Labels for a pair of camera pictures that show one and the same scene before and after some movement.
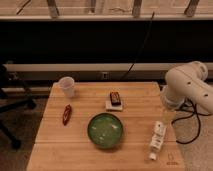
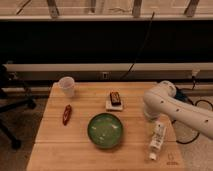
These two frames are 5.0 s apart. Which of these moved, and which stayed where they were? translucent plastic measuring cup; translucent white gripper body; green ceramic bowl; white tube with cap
Moved: translucent white gripper body
Stayed: green ceramic bowl; translucent plastic measuring cup; white tube with cap
